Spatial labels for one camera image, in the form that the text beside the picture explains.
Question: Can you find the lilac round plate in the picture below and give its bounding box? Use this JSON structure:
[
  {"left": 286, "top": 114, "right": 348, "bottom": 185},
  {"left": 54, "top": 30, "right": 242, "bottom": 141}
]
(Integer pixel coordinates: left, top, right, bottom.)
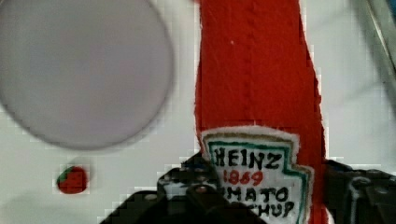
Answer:
[{"left": 1, "top": 0, "right": 174, "bottom": 149}]

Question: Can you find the red toy strawberry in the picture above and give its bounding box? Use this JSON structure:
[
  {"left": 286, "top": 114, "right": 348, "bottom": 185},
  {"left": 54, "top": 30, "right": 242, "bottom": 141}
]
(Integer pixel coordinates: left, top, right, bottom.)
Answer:
[{"left": 56, "top": 166, "right": 88, "bottom": 194}]

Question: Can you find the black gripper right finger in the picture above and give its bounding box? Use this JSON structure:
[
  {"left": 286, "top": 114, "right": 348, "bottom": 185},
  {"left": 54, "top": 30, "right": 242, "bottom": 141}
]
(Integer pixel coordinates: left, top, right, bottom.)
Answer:
[{"left": 324, "top": 160, "right": 396, "bottom": 224}]

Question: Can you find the red felt ketchup bottle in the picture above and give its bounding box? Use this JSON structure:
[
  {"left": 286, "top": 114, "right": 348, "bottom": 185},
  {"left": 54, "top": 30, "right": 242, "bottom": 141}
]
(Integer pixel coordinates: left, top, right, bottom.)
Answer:
[{"left": 195, "top": 0, "right": 329, "bottom": 224}]

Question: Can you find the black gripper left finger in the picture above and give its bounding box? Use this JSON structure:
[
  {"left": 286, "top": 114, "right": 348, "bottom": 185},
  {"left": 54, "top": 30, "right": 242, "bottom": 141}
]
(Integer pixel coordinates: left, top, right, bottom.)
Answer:
[{"left": 100, "top": 153, "right": 267, "bottom": 224}]

